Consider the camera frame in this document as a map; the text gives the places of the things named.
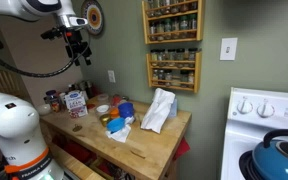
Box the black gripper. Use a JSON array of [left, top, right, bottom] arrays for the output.
[[41, 26, 92, 66]]

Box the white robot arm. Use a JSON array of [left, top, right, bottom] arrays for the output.
[[0, 0, 88, 180]]

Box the white cereal bag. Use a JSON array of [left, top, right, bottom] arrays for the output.
[[141, 88, 175, 133]]

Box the Planters peanut jar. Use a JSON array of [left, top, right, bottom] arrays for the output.
[[46, 90, 60, 112]]

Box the white plastic lid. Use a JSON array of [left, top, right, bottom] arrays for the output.
[[96, 105, 110, 113]]

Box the gold jar lid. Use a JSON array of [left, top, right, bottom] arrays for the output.
[[100, 114, 111, 127]]

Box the white bowl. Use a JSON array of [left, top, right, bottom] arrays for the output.
[[36, 104, 52, 116]]

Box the blue plastic cup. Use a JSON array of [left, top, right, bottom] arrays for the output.
[[118, 102, 134, 118]]

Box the blue plastic lid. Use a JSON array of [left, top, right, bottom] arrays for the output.
[[107, 117, 125, 132]]

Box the white paper towel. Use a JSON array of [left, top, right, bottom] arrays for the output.
[[105, 116, 134, 143]]

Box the wooden butcher block cart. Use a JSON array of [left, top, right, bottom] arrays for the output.
[[41, 101, 192, 180]]

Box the lower wooden spice rack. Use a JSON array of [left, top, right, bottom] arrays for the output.
[[146, 51, 202, 93]]

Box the wooden spice rack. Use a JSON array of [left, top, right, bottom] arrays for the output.
[[146, 51, 202, 93], [142, 0, 204, 44]]

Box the upper wooden spice rack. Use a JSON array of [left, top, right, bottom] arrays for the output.
[[142, 0, 204, 44]]

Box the red cloth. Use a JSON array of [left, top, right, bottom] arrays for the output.
[[173, 138, 190, 160]]

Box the white stove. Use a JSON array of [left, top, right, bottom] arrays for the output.
[[220, 88, 288, 180]]

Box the white wall outlet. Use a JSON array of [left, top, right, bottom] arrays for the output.
[[108, 70, 116, 83]]

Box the decorative wall plate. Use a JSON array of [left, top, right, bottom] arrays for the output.
[[81, 0, 104, 36]]

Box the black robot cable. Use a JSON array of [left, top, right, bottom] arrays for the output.
[[0, 33, 91, 79]]

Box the white light switch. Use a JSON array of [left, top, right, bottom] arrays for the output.
[[220, 38, 238, 61]]

